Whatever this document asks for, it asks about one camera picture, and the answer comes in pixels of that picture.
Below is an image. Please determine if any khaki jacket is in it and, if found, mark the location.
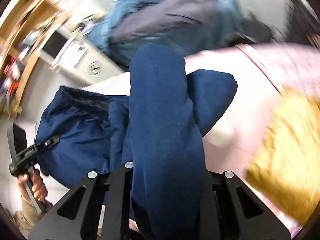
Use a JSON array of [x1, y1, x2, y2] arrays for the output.
[[9, 198, 53, 239]]

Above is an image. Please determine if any grey blanket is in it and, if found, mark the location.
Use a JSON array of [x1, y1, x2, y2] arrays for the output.
[[110, 0, 240, 43]]

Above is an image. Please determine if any white bedside machine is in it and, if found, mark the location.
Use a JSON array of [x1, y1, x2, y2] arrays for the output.
[[40, 26, 124, 86]]

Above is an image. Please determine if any dark teal bed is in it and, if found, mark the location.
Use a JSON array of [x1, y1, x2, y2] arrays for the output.
[[109, 16, 243, 66]]

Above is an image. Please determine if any navy blue padded jacket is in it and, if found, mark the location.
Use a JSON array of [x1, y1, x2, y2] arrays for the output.
[[36, 44, 238, 239]]

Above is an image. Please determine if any pink polka dot bedsheet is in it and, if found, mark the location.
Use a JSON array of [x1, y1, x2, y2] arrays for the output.
[[80, 42, 320, 233]]

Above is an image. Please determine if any black round stool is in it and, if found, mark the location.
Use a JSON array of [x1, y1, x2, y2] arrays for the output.
[[223, 19, 273, 47]]

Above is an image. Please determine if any person left hand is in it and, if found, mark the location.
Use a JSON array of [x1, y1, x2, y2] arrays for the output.
[[17, 170, 48, 204]]

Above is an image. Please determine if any gold velvet cushion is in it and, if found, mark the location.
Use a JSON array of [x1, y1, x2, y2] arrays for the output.
[[246, 88, 319, 225]]

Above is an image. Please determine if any wooden shelf unit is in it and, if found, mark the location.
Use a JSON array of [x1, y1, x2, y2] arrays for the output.
[[1, 0, 70, 120]]

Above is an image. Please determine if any blue crumpled duvet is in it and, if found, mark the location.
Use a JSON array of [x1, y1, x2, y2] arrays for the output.
[[86, 0, 162, 56]]

